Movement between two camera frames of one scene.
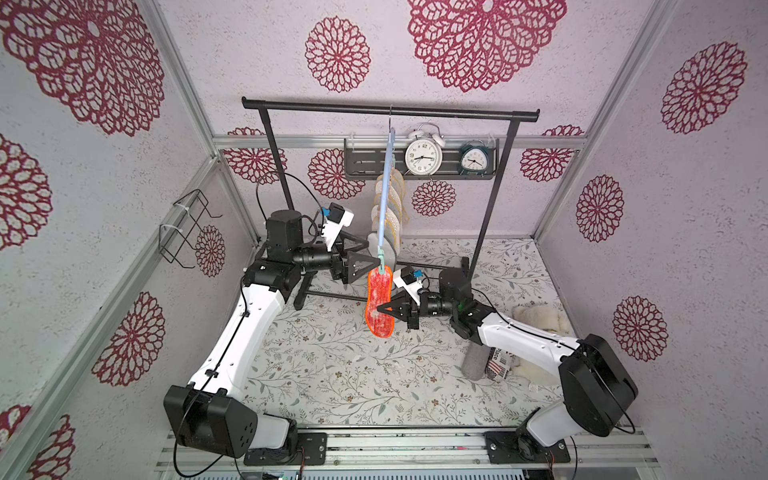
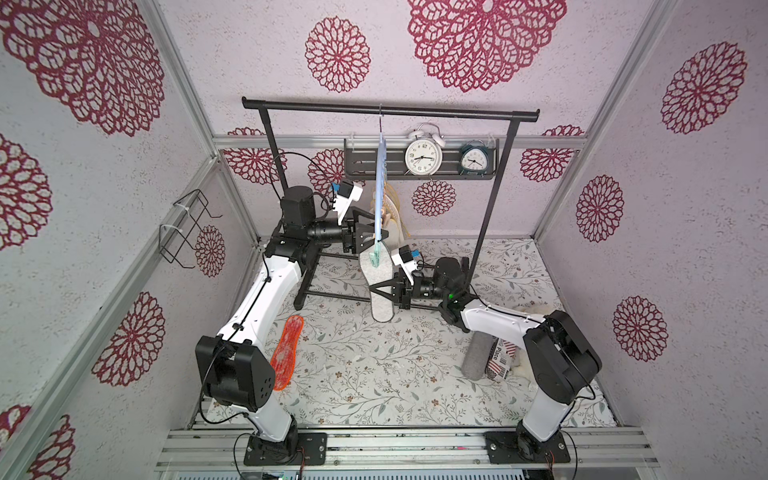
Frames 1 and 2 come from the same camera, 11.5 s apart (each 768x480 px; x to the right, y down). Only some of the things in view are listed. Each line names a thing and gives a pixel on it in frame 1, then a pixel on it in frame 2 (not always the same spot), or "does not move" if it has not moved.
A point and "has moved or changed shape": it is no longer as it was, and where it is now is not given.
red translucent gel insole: (379, 293) -> (283, 358)
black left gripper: (345, 271) -> (353, 241)
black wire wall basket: (179, 232) does not move
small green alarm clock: (474, 158) does not move
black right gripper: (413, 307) -> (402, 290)
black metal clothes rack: (489, 114) does not move
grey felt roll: (474, 360) does not move
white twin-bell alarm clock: (423, 154) does not move
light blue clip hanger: (386, 188) has moved or changed shape
